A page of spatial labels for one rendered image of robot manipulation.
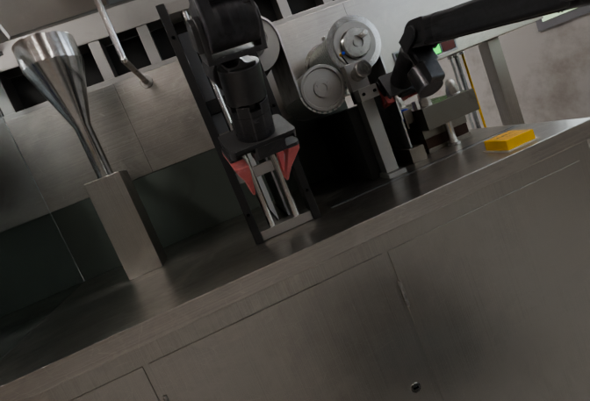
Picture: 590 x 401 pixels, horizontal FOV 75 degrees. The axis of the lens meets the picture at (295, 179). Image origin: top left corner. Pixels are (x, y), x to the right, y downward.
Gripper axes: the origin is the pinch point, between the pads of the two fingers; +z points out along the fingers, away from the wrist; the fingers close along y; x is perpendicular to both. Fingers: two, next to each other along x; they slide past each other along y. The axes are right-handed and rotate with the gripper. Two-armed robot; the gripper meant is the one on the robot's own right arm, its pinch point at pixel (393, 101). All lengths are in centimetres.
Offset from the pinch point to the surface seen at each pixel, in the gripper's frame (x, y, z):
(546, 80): 38, 175, 129
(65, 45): 39, -73, -16
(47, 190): 27, -101, 21
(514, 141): -28.0, 8.2, -16.6
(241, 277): -31, -54, -18
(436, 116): -9.3, 7.4, -0.8
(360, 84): 3.8, -9.5, -8.0
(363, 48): 11.4, -4.9, -11.1
